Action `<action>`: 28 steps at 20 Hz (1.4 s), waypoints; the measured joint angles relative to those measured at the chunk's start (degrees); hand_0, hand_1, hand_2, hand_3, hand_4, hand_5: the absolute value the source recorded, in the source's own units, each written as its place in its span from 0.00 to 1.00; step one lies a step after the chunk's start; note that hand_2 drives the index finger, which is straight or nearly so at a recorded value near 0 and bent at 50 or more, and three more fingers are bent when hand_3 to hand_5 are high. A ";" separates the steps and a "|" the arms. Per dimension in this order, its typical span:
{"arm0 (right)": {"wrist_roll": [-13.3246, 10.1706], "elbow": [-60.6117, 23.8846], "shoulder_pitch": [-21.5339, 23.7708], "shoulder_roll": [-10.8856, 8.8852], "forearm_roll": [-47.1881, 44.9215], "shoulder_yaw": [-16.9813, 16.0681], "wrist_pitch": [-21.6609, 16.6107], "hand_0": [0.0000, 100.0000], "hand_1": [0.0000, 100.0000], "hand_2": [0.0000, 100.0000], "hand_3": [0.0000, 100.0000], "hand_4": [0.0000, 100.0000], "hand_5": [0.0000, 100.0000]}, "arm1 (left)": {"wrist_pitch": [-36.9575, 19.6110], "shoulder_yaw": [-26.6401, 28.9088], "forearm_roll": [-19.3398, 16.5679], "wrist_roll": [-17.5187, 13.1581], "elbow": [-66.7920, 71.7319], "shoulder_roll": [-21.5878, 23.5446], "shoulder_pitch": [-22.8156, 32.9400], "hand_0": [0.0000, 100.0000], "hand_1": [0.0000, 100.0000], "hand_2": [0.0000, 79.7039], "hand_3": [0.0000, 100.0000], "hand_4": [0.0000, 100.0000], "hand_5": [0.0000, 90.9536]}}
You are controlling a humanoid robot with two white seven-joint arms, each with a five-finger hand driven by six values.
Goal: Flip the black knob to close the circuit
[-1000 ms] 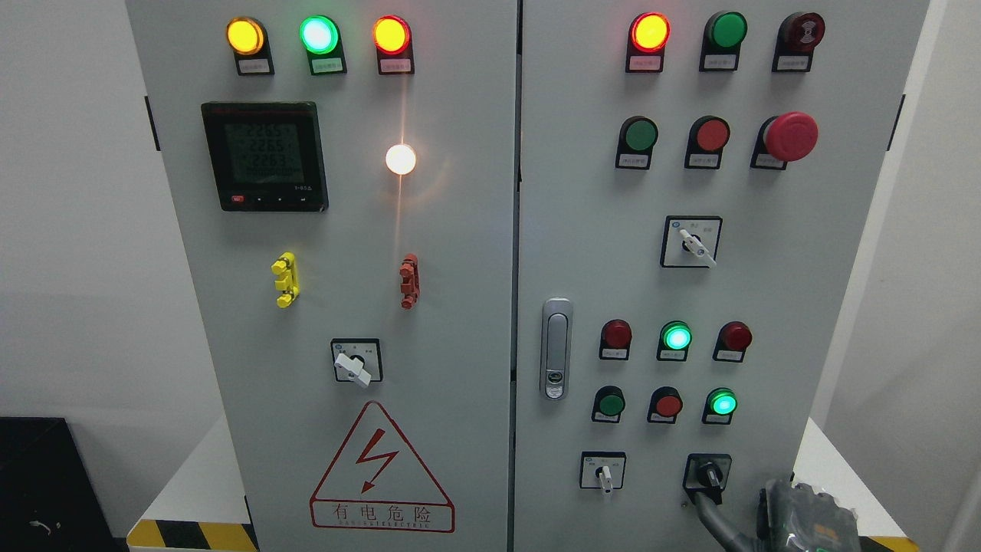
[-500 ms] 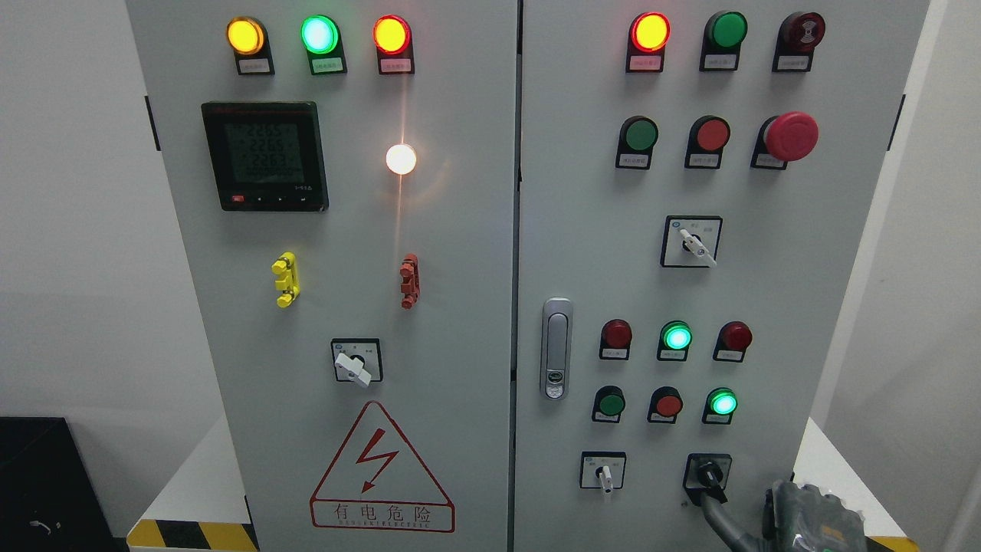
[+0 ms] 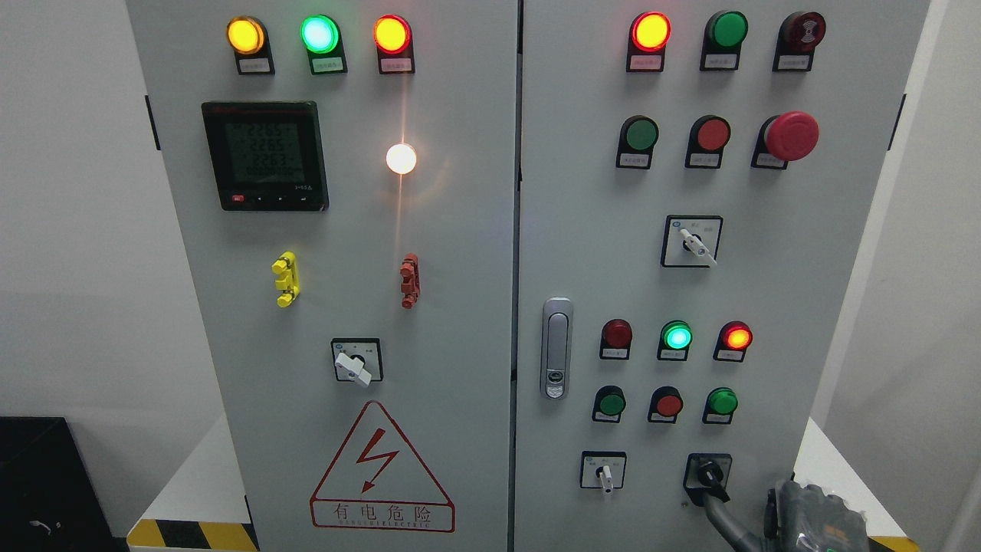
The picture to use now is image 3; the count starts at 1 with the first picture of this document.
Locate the white selector switch left door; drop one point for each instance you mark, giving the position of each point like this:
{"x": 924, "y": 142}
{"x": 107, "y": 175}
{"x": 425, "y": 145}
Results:
{"x": 357, "y": 360}

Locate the green lit lamp middle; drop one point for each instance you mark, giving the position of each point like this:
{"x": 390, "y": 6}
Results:
{"x": 675, "y": 341}

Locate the white selector switch lower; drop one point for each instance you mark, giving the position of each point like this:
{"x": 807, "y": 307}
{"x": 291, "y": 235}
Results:
{"x": 602, "y": 473}

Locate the grey right cabinet door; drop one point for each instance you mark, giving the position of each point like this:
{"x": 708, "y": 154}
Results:
{"x": 594, "y": 233}

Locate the red lit lamp top right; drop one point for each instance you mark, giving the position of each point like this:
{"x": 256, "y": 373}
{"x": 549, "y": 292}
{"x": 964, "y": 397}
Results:
{"x": 647, "y": 42}

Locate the dark red buzzer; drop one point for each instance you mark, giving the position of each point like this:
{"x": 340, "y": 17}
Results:
{"x": 799, "y": 35}

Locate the green push button lower left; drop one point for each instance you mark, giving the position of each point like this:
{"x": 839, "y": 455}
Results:
{"x": 608, "y": 405}

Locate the grey cabinet door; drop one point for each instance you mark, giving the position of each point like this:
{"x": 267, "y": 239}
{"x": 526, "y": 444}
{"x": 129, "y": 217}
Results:
{"x": 447, "y": 361}
{"x": 594, "y": 233}

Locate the red emergency stop mushroom button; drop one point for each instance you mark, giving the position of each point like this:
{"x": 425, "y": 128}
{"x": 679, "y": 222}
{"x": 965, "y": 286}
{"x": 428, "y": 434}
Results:
{"x": 785, "y": 138}

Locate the yellow indicator lamp top left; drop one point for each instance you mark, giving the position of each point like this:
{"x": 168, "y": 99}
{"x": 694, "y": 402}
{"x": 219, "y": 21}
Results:
{"x": 248, "y": 39}

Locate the red terminal connector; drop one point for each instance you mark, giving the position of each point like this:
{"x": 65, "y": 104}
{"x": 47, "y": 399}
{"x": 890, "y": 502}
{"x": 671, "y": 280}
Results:
{"x": 411, "y": 288}

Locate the red push button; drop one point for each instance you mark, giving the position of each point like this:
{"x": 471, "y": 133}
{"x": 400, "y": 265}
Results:
{"x": 665, "y": 406}
{"x": 707, "y": 138}

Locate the green push button lower right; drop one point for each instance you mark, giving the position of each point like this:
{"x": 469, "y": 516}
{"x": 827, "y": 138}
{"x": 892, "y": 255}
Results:
{"x": 721, "y": 403}

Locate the white lit indicator lamp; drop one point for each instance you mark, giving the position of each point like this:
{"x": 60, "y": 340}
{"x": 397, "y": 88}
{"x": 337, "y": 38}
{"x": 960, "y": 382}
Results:
{"x": 401, "y": 158}

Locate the silver door latch handle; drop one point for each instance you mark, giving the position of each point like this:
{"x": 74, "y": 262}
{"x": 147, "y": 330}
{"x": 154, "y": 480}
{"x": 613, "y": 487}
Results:
{"x": 554, "y": 360}

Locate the red push button upper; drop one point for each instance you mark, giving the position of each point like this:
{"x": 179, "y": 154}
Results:
{"x": 707, "y": 138}

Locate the black rotary knob switch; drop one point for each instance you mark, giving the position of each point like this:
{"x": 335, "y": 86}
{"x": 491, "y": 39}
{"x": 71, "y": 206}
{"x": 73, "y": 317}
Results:
{"x": 707, "y": 475}

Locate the red lamp middle right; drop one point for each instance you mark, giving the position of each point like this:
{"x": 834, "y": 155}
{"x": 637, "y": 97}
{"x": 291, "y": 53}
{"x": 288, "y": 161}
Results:
{"x": 733, "y": 341}

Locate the green push button upper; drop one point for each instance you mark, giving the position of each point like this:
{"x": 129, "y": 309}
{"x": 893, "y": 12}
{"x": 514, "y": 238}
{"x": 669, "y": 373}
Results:
{"x": 638, "y": 136}

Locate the white selector switch upper right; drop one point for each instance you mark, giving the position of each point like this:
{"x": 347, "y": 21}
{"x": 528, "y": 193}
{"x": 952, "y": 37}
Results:
{"x": 691, "y": 240}

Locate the green indicator lamp top left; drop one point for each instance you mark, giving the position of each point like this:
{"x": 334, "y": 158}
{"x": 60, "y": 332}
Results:
{"x": 322, "y": 39}

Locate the black box lower left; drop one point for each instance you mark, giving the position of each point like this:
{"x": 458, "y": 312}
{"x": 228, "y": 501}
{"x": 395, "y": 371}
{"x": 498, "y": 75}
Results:
{"x": 47, "y": 500}

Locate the green lamp top right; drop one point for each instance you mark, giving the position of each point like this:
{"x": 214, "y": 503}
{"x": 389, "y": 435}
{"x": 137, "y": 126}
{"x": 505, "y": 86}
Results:
{"x": 723, "y": 36}

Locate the dark red lamp middle left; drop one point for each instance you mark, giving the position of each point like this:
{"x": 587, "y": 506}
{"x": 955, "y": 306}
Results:
{"x": 615, "y": 340}

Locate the black digital power meter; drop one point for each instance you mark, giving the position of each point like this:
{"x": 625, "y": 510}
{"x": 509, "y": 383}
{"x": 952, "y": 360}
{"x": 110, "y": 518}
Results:
{"x": 266, "y": 155}

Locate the red electric hazard warning sticker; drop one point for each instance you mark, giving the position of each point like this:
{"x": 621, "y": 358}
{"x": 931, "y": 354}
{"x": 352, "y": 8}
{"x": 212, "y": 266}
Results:
{"x": 378, "y": 481}

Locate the white selector switch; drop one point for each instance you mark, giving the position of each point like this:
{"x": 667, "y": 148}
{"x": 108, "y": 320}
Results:
{"x": 691, "y": 240}
{"x": 602, "y": 473}

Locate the green push button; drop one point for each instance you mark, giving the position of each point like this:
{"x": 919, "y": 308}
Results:
{"x": 721, "y": 403}
{"x": 608, "y": 405}
{"x": 638, "y": 136}

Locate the grey left cabinet door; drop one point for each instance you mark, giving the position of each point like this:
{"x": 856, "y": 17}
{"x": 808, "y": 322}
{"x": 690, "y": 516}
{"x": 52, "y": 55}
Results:
{"x": 447, "y": 361}

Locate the red lit lamp top left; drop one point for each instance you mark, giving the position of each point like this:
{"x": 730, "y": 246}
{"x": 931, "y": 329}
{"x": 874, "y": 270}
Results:
{"x": 393, "y": 38}

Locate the yellow terminal connector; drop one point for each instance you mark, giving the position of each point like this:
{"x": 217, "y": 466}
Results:
{"x": 287, "y": 279}

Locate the red push button lower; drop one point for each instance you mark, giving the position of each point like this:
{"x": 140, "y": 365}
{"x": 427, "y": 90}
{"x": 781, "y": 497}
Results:
{"x": 665, "y": 406}

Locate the red lit lamp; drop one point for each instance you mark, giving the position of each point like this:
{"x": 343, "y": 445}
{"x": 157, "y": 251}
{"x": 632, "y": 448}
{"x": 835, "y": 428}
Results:
{"x": 393, "y": 38}
{"x": 647, "y": 42}

